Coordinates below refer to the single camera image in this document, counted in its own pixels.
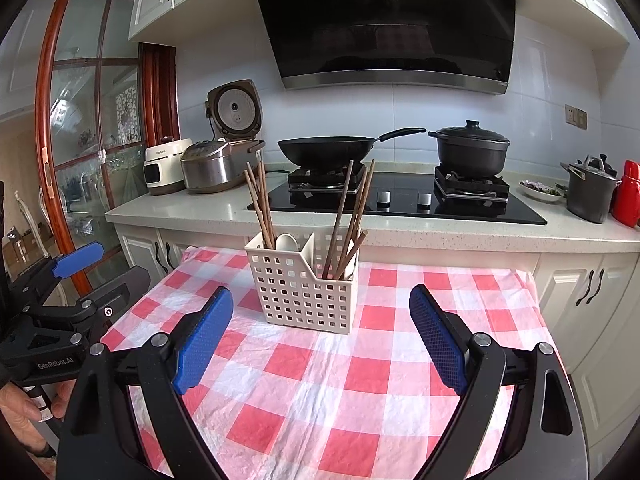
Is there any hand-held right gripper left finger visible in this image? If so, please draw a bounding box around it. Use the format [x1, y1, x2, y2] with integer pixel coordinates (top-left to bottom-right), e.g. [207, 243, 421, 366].
[55, 286, 235, 480]

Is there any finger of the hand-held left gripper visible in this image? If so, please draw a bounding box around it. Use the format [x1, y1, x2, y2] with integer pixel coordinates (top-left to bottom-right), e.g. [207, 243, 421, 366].
[27, 265, 152, 341]
[0, 241, 106, 311]

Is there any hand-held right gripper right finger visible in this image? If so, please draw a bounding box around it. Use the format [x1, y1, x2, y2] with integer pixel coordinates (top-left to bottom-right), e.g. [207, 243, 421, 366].
[409, 284, 591, 480]

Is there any white plastic utensil basket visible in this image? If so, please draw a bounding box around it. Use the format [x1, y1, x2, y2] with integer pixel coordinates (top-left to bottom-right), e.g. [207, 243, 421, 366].
[244, 231, 362, 336]

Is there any bunch of wooden chopsticks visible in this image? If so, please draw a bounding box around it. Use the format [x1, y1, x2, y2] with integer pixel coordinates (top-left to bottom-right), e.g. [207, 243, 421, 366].
[244, 158, 376, 281]

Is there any person's left hand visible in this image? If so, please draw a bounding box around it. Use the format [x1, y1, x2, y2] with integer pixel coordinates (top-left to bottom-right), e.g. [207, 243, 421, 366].
[0, 380, 77, 457]

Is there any small white cooker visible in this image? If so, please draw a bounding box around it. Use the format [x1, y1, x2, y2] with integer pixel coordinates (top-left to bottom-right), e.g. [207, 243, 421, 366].
[143, 138, 193, 196]

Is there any red checkered tablecloth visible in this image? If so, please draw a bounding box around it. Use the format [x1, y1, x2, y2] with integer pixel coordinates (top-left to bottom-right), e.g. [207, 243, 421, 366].
[100, 245, 571, 480]

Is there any black glass gas cooktop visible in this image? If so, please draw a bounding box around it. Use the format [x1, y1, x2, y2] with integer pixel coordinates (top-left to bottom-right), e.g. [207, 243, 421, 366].
[246, 162, 548, 226]

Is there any silver pressure cooker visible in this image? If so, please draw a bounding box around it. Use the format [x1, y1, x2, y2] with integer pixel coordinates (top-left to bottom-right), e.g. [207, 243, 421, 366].
[180, 139, 266, 195]

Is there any red wooden glass door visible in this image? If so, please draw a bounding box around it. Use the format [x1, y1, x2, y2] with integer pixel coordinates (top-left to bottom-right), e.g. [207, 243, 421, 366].
[0, 0, 178, 311]

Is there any shallow plate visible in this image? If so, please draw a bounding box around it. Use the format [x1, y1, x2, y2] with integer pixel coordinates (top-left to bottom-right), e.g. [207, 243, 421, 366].
[519, 180, 565, 204]

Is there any black lidded pot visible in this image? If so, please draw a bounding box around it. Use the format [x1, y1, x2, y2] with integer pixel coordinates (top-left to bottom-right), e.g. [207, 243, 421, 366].
[428, 120, 512, 178]

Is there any grey lidded stockpot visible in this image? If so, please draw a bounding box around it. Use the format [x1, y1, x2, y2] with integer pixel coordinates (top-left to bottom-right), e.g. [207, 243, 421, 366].
[560, 155, 621, 224]

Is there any black wok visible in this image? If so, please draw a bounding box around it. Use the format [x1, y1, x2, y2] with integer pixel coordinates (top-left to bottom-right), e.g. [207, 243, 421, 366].
[276, 127, 427, 168]

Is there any red thermos jug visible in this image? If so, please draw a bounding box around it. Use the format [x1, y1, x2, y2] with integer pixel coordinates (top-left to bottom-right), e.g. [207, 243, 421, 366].
[611, 160, 640, 228]

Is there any black range hood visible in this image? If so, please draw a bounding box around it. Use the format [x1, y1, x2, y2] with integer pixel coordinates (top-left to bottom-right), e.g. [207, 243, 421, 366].
[245, 0, 517, 96]

